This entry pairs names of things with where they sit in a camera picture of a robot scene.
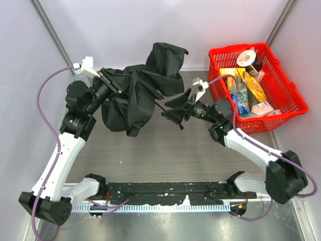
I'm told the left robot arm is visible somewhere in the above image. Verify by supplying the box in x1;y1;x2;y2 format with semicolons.
19;64;122;226

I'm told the yellow snack bag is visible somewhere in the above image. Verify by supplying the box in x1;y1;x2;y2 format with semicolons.
242;71;267;102

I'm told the white slotted cable duct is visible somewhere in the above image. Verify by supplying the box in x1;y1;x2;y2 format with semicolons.
72;202;231;214

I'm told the yellow box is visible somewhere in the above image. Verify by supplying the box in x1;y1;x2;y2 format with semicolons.
219;68;245;77

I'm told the blue green snack packet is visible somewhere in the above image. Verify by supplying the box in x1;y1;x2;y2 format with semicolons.
231;89;250;115

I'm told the clear plastic bottle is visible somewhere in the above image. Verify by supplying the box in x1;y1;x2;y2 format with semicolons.
74;67;90;86

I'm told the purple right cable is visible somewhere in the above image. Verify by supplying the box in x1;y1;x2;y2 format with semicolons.
205;74;318;220

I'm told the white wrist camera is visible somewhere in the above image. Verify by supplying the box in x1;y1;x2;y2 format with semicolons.
73;56;100;78
193;77;209;101

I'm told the red plastic basket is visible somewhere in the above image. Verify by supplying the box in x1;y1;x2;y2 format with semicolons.
208;43;308;134

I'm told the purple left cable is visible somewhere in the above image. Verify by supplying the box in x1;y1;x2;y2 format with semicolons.
31;66;130;241

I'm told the black folding umbrella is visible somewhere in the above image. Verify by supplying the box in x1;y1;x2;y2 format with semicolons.
101;42;188;137

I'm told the purple cable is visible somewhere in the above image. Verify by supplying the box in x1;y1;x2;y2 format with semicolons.
205;74;318;220
31;66;130;241

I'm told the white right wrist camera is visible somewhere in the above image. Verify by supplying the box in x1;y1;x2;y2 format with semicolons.
193;77;209;101

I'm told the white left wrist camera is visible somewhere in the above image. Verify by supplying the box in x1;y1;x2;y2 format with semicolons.
73;56;100;78

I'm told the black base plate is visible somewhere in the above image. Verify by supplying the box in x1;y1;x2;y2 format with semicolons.
82;181;258;206

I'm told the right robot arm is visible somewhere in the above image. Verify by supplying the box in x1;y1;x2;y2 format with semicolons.
162;88;308;204

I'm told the pink white box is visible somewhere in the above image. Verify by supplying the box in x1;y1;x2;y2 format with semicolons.
251;101;274;116

